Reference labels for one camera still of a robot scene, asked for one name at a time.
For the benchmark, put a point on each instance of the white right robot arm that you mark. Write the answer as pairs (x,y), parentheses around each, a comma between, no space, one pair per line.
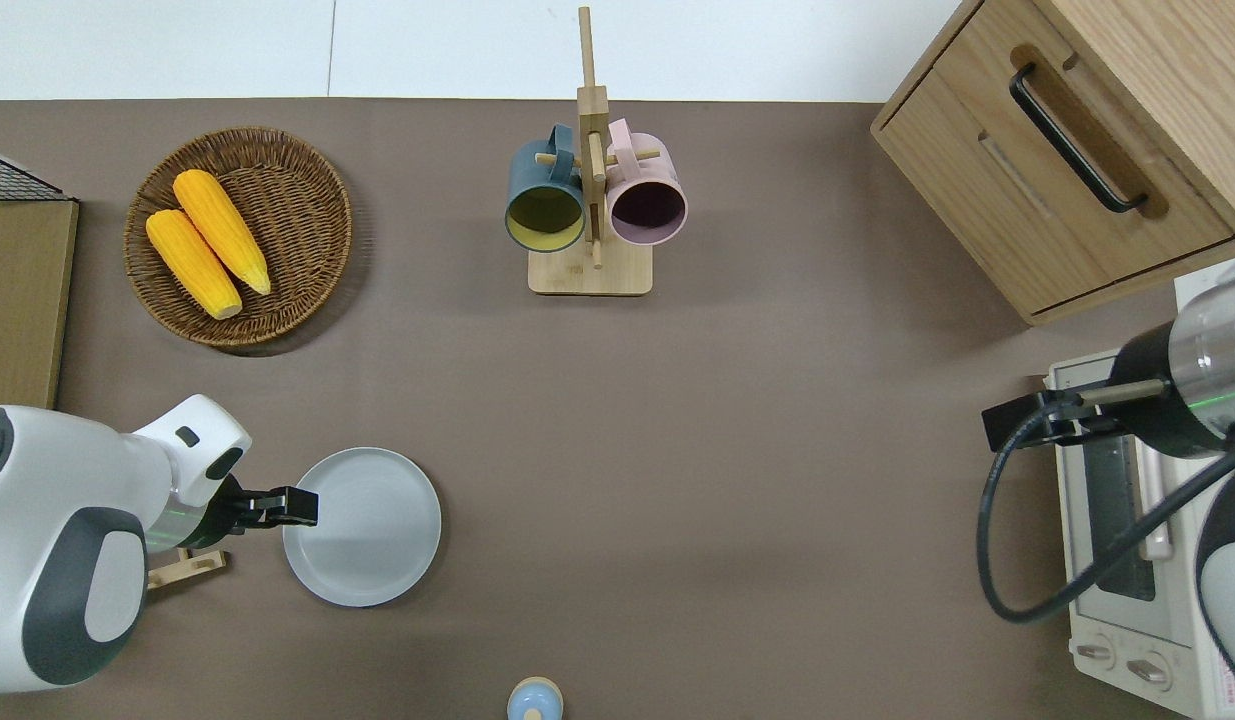
(1217,350)

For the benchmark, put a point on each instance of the wooden mug tree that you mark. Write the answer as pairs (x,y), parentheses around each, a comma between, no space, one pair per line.
(592,275)

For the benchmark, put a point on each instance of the yellow corn cob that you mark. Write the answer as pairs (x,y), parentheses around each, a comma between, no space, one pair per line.
(222,230)
(192,262)

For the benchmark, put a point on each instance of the white toaster oven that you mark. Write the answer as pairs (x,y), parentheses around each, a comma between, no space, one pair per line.
(1107,600)

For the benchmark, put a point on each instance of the gray round plate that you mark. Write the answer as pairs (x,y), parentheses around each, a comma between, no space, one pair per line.
(377,530)

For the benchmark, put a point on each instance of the dark teal mug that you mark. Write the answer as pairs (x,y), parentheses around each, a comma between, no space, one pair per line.
(537,175)

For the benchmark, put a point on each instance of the low wooden plate rack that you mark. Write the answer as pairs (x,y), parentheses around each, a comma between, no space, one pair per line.
(187,568)

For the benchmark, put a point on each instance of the wooden drawer cabinet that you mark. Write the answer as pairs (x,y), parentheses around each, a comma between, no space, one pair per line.
(977,200)

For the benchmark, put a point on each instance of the brown table mat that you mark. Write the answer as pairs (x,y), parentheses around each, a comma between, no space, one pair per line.
(777,450)

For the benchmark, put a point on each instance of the pink mug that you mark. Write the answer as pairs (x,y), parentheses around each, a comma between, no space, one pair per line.
(657,170)

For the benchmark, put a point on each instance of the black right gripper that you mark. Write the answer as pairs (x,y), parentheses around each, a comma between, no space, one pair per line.
(1062,410)

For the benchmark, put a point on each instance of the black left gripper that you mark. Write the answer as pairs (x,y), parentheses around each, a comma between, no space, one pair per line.
(237,510)

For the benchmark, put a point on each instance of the round wicker basket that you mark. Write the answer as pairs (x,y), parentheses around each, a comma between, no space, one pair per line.
(297,200)

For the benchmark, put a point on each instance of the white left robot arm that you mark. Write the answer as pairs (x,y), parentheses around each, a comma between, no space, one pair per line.
(67,520)

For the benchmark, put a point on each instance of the white oven knob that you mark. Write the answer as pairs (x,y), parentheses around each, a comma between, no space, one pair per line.
(1094,653)
(1149,670)

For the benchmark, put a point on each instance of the wooden board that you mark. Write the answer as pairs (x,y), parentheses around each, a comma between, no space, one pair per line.
(22,300)

